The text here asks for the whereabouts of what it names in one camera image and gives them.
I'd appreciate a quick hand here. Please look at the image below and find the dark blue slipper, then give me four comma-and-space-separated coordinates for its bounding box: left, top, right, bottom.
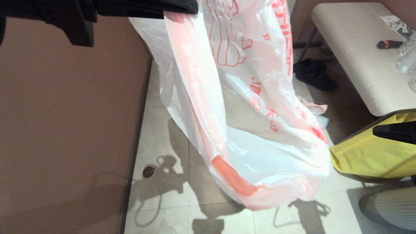
295, 72, 338, 92
293, 58, 327, 74

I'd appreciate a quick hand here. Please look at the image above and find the beige ribbed round stool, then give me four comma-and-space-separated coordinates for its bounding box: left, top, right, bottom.
358, 187, 416, 231

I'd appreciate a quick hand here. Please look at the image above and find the beige wood-grain table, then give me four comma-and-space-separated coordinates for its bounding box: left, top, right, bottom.
297, 3, 416, 117

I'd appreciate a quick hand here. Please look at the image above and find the yellow fabric bag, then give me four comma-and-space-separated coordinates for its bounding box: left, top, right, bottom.
329, 112, 416, 179

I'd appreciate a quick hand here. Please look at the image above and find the black-and-white printed paper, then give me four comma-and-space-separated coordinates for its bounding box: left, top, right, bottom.
380, 15, 414, 41

